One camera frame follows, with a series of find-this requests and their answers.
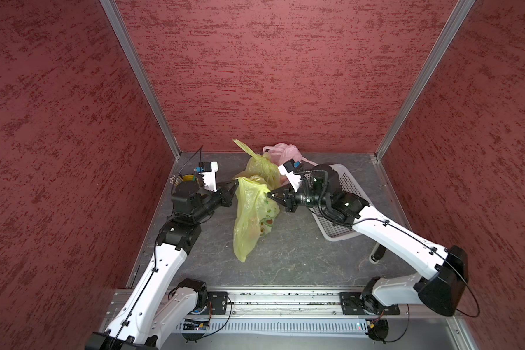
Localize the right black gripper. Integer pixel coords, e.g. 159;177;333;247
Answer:
267;179;330;212

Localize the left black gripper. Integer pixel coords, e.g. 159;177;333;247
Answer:
192;178;239;222

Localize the green plastic bag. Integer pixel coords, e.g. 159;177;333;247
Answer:
233;139;281;190
233;176;280;262

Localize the pink plastic bag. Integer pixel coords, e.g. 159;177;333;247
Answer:
263;143;317;185

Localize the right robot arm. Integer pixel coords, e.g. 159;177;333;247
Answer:
268;160;468;316

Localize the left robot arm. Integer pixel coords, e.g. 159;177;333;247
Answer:
85;180;239;349

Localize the yellow pencil cup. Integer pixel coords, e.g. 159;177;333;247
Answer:
169;174;198;185

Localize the white plastic basket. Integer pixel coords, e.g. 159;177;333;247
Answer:
306;164;370;242

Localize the black white marker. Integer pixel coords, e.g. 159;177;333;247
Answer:
369;243;386;264

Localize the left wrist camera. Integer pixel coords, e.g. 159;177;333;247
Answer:
195;161;219;192

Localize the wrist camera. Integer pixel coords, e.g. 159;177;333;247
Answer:
278;158;302;192
195;161;219;192

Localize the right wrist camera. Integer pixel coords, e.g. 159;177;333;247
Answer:
278;158;302;192

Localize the aluminium front rail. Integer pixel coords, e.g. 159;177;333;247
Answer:
106;286;462;320

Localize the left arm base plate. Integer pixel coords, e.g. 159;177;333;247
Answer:
190;291;228;316

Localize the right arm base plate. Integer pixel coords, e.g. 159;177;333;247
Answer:
338;292;400;316

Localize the left aluminium corner post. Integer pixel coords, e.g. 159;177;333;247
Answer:
100;0;182;160

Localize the aluminium corner post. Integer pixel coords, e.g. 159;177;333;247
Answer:
100;0;182;160
375;0;475;163

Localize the right aluminium corner post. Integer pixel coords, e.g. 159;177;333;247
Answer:
375;0;475;163

